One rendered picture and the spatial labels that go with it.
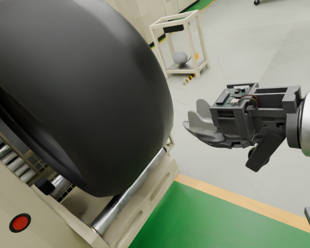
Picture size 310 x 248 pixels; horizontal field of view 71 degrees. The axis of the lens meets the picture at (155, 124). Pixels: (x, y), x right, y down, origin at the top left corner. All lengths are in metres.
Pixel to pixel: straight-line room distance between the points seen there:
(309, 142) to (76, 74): 0.36
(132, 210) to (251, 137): 0.47
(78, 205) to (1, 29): 0.67
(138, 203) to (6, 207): 0.35
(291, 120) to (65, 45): 0.38
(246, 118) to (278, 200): 1.37
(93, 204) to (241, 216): 1.03
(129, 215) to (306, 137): 0.54
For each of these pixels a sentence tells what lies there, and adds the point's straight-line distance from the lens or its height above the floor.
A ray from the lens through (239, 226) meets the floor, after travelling 1.59.
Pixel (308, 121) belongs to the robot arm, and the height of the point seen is 1.22.
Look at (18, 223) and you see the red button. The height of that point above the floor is 1.07.
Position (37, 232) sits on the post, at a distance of 0.67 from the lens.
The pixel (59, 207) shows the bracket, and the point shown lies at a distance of 0.76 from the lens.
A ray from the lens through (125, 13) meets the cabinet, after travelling 5.29.
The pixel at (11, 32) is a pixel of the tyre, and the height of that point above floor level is 1.41.
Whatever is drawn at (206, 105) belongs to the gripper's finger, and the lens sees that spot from 0.42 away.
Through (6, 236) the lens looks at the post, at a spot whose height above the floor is 1.06.
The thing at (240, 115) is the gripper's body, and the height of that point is 1.22.
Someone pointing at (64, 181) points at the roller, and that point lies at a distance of 0.90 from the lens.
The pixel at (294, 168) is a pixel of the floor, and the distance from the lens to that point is 1.85.
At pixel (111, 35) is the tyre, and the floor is 1.34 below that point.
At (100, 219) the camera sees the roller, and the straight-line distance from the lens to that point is 0.68.
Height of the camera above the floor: 1.42
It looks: 34 degrees down
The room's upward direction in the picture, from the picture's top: 23 degrees counter-clockwise
